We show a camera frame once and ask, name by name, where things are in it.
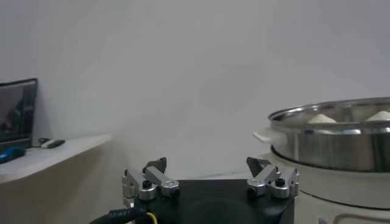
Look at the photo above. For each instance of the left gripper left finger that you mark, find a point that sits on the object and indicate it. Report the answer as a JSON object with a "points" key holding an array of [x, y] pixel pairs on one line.
{"points": [[158, 178]]}

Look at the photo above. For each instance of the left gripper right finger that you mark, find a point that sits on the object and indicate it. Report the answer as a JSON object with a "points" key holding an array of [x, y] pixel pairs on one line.
{"points": [[265, 176]]}

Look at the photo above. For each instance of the white steamed baozi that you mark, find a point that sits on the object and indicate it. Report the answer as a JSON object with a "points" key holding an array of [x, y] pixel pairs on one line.
{"points": [[321, 119], [380, 116]]}

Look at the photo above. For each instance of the stainless steel steamer basket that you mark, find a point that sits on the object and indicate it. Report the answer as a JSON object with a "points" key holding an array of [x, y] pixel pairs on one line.
{"points": [[335, 149]]}

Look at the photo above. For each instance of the white electric cooking pot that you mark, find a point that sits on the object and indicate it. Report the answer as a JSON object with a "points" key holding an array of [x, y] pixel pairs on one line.
{"points": [[335, 188]]}

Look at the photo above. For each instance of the white side table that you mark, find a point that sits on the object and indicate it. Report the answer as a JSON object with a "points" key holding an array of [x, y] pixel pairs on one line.
{"points": [[61, 155]]}

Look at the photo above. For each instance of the small black white dongle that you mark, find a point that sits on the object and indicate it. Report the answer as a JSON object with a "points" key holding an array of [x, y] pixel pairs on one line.
{"points": [[55, 143]]}

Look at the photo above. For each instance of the blue computer mouse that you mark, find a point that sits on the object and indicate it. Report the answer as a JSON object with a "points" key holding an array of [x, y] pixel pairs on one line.
{"points": [[10, 154]]}

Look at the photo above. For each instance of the black laptop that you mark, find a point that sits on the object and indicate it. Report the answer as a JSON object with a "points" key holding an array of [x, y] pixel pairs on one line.
{"points": [[15, 112]]}

